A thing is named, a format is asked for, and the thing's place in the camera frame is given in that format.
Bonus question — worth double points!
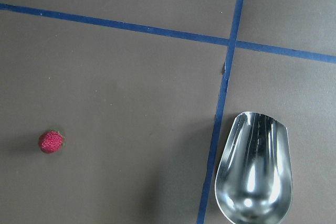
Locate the red strawberry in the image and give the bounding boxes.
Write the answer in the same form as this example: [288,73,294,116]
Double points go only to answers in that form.
[38,130,65,154]

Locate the shiny metal scoop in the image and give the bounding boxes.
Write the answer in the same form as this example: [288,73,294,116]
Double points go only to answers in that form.
[214,112,293,223]

